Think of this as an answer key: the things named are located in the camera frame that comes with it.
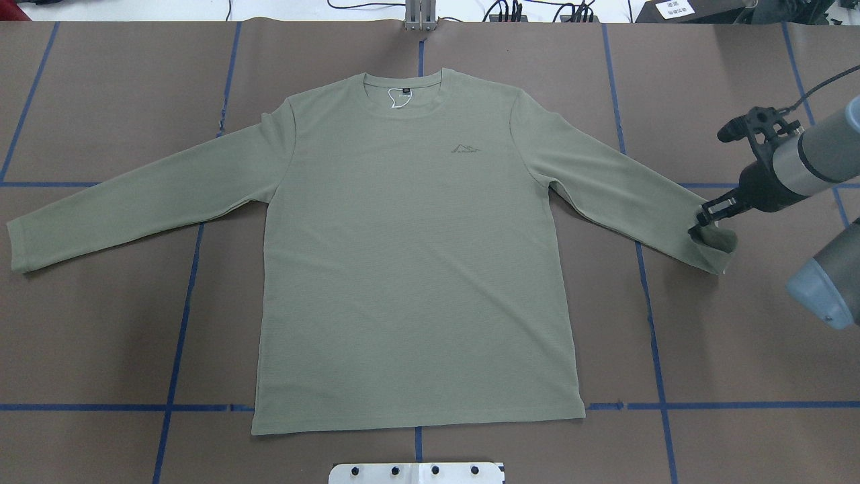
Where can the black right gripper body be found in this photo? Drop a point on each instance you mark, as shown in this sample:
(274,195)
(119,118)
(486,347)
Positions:
(760,183)

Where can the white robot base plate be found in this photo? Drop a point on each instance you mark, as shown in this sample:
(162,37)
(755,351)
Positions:
(418,472)

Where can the olive green long-sleeve shirt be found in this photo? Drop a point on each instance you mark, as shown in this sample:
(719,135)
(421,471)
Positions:
(412,273)

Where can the grey aluminium frame post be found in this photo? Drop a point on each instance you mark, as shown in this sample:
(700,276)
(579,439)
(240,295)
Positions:
(420,15)

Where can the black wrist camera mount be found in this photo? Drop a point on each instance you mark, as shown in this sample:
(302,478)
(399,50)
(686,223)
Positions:
(765,129)

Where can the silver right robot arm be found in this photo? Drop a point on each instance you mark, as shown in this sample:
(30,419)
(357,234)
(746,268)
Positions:
(792,164)

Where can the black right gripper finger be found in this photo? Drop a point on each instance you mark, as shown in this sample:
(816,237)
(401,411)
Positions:
(725,206)

